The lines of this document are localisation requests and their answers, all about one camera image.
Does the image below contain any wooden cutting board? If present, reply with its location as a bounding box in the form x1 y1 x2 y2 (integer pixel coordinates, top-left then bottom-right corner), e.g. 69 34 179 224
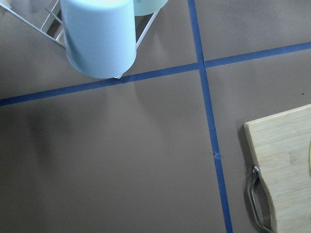
244 104 311 233

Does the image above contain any green cup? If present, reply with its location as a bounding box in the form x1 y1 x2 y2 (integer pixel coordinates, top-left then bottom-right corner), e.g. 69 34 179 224
133 0 168 16

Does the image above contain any light blue cup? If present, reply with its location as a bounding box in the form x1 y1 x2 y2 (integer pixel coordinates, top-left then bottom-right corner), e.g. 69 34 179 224
60 0 137 79

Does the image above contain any white cup rack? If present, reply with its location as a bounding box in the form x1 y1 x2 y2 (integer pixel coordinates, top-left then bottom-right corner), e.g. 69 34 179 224
0 0 160 79

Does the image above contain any metal board handle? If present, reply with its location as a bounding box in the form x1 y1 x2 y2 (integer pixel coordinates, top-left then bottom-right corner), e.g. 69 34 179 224
247 164 274 233

